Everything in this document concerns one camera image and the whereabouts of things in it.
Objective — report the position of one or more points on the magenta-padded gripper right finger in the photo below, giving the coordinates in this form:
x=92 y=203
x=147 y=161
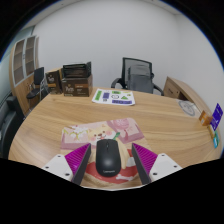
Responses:
x=163 y=165

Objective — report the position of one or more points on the black mesh office chair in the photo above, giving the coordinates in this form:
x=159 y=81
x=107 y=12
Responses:
x=136 y=61

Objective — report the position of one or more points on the black leather chair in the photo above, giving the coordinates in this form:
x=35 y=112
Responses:
x=10 y=125

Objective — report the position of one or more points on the white sheet with coloured shapes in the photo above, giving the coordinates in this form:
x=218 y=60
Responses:
x=114 y=96

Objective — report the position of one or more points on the small green box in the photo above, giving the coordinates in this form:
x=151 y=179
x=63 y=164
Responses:
x=216 y=135

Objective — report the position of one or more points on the grey backpack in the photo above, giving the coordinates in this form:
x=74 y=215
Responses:
x=140 y=79

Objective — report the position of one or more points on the orange cardboard box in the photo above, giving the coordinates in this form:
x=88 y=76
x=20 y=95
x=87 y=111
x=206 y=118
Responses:
x=205 y=118

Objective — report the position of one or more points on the wooden shelf cabinet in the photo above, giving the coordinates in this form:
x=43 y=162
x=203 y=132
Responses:
x=20 y=65

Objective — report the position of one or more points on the small blue box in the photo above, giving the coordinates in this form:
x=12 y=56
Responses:
x=215 y=144

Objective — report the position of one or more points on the small black chair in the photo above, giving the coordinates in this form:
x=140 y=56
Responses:
x=37 y=78

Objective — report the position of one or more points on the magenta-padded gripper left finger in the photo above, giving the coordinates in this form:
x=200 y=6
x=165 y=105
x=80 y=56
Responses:
x=60 y=165

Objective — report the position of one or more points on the dark brown tall box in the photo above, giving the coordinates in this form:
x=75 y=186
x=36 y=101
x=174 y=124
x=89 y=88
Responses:
x=53 y=81

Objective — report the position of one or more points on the black computer mouse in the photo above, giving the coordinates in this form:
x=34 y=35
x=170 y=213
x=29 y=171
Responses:
x=107 y=158

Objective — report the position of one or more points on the small tan box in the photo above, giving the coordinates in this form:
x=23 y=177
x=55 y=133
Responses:
x=211 y=130

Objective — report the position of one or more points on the cartoon dog print mouse pad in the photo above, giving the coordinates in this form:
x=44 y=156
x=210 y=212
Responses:
x=80 y=133

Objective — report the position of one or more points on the purple retail package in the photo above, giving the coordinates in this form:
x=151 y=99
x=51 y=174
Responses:
x=216 y=116

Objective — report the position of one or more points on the wooden side desk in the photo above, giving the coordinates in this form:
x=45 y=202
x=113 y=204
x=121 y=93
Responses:
x=180 y=88

